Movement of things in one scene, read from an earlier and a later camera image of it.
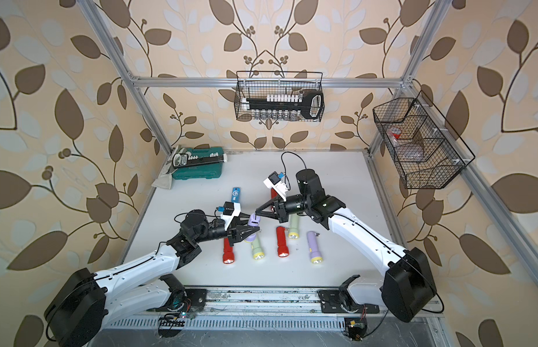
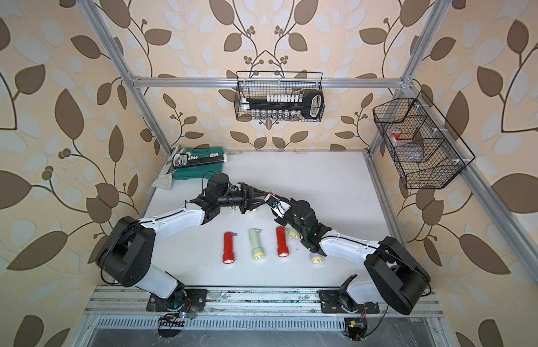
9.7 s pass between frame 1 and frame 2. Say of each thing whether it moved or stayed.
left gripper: moved
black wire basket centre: stayed
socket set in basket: stayed
